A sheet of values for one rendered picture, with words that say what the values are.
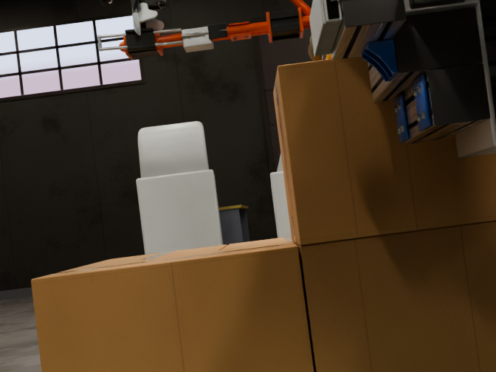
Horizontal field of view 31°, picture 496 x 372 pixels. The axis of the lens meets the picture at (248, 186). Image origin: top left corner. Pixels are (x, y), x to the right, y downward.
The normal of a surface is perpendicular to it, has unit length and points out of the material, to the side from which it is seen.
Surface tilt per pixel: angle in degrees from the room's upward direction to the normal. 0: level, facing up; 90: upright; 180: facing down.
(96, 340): 90
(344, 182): 90
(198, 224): 90
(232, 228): 90
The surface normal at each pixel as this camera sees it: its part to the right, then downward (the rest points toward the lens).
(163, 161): 0.00, -0.22
